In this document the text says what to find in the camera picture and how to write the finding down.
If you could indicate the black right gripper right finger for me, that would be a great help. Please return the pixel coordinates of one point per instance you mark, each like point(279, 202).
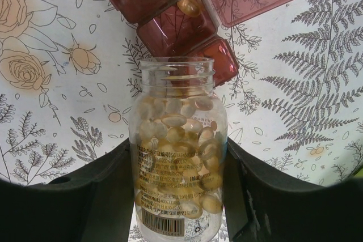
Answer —
point(265, 204)

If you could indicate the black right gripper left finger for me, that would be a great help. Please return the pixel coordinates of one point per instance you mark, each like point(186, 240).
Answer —
point(93, 203)

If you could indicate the clear bottle of yellow pills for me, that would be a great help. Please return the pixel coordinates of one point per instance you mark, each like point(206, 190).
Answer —
point(178, 136)

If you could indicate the dark red weekly pill organizer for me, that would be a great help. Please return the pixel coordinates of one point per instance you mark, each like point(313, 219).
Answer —
point(166, 31)

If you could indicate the green plastic vegetable tray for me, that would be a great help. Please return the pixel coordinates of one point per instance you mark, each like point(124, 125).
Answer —
point(359, 174)

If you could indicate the floral patterned table mat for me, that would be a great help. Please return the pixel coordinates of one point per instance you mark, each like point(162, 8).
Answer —
point(70, 75)

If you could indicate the yellow gel capsule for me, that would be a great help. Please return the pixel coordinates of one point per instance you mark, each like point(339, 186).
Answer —
point(190, 8)

